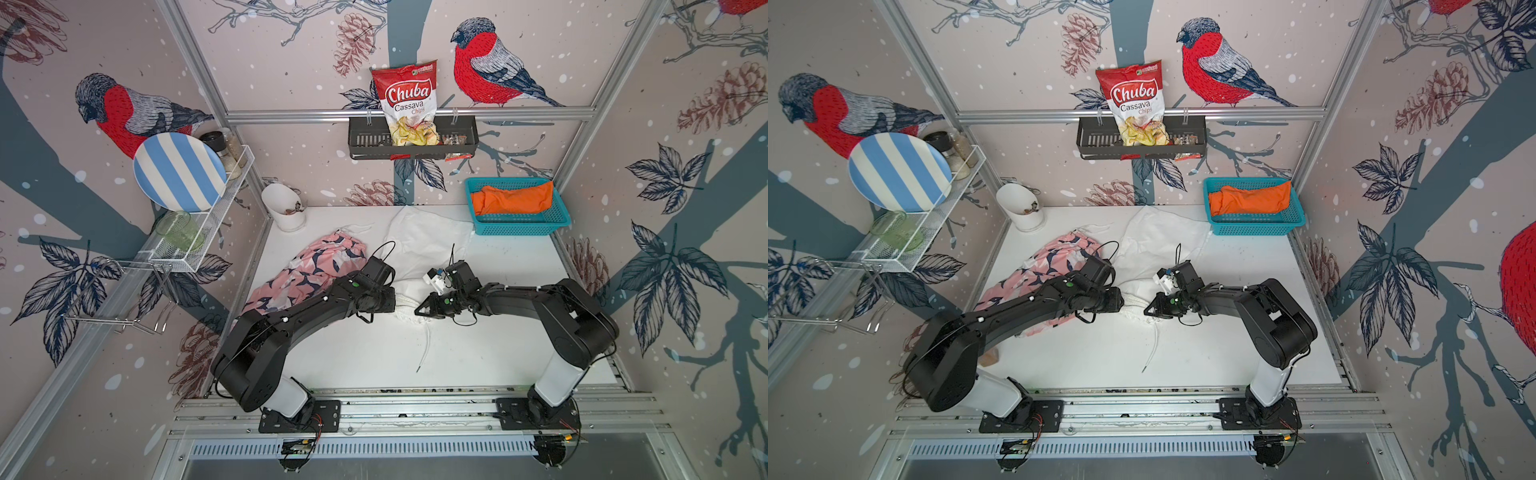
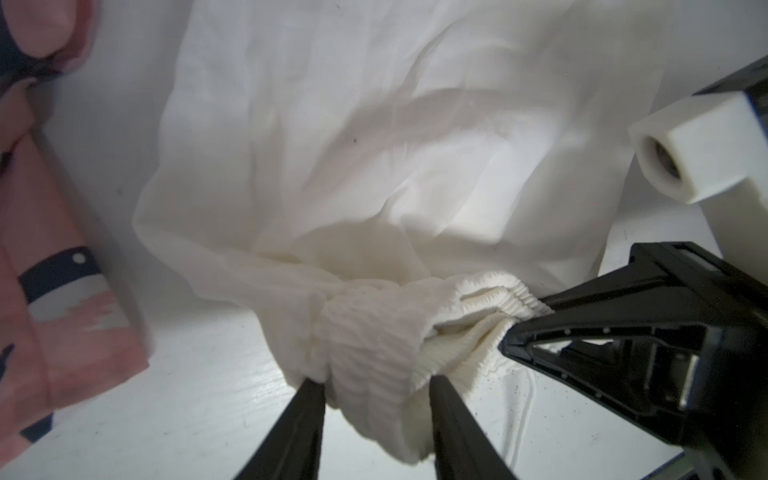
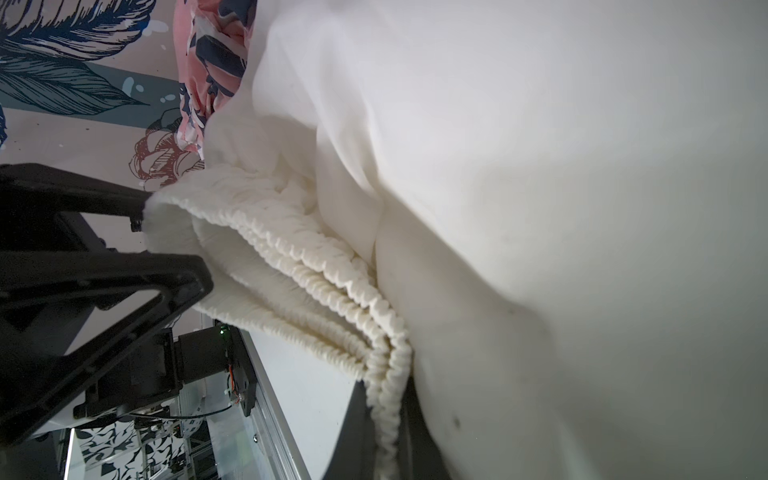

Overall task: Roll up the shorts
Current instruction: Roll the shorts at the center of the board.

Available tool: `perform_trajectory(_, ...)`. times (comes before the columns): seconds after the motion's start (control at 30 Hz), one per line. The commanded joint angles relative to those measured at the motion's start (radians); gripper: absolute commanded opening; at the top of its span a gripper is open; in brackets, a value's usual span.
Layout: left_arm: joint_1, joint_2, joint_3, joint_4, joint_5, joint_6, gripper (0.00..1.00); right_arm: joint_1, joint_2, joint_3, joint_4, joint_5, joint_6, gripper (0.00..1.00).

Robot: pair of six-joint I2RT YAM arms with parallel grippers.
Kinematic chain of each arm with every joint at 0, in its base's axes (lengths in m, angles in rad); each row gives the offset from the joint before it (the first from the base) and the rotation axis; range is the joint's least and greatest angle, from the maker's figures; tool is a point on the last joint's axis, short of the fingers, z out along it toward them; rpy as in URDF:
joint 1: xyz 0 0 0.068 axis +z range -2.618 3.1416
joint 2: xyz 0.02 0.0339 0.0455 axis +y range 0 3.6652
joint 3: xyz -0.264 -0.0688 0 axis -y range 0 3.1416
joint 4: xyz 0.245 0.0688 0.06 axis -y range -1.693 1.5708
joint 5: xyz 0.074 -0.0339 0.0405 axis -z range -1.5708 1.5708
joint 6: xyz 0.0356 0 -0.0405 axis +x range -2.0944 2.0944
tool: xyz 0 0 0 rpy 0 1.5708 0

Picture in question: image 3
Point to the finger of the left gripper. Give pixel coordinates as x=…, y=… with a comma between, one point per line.
x=46, y=298
x=42, y=208

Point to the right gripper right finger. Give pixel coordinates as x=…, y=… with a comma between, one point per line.
x=418, y=455

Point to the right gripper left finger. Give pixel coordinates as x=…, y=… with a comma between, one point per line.
x=355, y=451

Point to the pink patterned shorts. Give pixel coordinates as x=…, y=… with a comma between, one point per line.
x=211, y=42

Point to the white shorts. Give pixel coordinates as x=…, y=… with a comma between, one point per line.
x=550, y=216

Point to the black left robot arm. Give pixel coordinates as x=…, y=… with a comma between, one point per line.
x=85, y=329

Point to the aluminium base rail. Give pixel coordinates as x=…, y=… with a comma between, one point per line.
x=259, y=445

